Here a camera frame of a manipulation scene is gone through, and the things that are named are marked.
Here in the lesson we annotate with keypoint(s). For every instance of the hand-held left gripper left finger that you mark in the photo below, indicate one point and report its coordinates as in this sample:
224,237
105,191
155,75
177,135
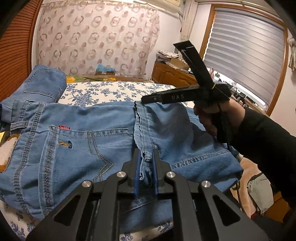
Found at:
111,192

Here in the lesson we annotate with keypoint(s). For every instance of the open cardboard box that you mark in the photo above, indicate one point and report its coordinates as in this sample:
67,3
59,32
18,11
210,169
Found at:
180,63

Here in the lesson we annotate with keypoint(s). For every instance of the person's right forearm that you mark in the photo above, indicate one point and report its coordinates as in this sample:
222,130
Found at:
266,148

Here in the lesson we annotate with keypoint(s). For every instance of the blue jeans pants plain pocket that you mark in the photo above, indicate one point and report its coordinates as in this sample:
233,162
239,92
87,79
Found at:
44,83

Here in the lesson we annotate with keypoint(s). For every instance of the beige tied curtain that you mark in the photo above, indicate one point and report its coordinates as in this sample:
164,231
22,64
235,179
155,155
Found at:
188,20

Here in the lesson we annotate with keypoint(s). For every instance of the grey cloth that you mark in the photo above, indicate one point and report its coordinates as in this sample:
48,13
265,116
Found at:
261,190

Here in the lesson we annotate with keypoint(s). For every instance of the light blue jeans pants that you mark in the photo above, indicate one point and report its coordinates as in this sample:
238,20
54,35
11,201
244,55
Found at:
92,139

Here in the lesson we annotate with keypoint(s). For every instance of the wooden louvered wardrobe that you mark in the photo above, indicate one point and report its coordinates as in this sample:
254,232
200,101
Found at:
16,46

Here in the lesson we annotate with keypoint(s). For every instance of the colourful floral blanket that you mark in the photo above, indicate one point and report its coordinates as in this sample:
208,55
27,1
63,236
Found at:
92,78

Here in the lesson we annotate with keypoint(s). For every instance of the wooden side cabinet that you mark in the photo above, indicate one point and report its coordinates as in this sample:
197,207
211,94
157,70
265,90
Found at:
173,75

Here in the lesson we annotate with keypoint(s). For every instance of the white air conditioner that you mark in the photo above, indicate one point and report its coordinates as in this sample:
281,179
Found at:
161,4

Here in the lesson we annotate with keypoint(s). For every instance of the circle patterned hanging cloth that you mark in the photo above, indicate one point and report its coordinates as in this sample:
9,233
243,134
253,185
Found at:
97,39

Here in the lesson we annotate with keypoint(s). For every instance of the grey striped window blind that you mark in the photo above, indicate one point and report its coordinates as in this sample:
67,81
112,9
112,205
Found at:
245,51

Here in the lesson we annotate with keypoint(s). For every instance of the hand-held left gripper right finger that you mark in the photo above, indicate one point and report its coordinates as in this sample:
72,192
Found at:
182,192

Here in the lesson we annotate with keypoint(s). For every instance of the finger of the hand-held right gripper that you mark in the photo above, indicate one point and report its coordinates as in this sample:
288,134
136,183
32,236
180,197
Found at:
171,97

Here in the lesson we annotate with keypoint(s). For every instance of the stack of folded cloths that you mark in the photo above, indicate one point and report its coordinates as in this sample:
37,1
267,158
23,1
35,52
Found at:
166,55

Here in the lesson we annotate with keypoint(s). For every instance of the person's right hand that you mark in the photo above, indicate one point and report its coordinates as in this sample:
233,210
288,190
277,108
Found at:
234,115

